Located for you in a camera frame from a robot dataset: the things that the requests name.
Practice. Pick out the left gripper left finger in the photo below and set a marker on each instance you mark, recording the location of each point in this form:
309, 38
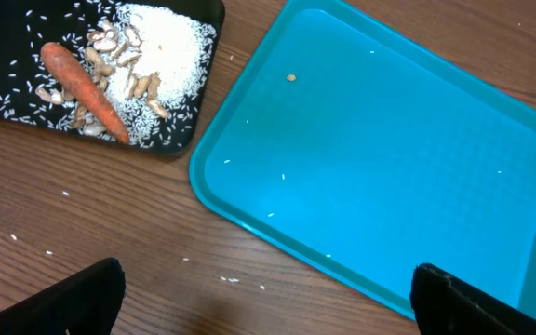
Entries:
87, 302

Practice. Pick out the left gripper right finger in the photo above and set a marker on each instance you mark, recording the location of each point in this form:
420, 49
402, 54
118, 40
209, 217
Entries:
443, 304

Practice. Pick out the orange carrot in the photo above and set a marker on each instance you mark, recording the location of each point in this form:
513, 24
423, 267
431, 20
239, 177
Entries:
67, 70

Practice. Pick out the rice pile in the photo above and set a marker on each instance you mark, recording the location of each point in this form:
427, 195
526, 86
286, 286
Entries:
170, 51

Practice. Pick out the peanut shells pile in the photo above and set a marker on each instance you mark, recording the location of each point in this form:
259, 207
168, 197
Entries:
112, 59

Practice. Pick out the teal serving tray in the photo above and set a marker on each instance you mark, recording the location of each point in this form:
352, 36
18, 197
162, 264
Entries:
365, 155

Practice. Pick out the black plastic tray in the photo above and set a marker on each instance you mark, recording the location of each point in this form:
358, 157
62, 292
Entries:
7, 28

